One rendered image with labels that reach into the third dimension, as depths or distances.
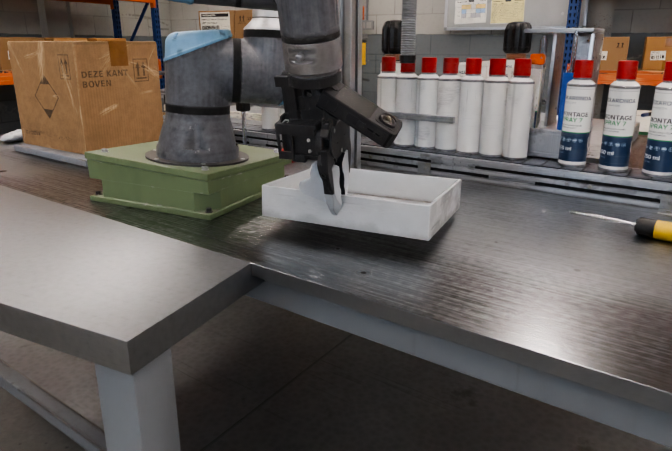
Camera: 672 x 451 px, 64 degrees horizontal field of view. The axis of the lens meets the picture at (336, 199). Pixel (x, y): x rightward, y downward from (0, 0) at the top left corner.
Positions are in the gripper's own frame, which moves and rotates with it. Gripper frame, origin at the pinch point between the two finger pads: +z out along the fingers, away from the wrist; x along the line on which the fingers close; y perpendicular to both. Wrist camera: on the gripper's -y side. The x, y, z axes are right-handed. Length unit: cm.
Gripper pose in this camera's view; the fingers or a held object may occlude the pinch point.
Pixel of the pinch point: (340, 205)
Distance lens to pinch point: 78.9
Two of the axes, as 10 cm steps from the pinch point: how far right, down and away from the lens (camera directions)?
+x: -3.5, 4.8, -8.0
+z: 0.8, 8.7, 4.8
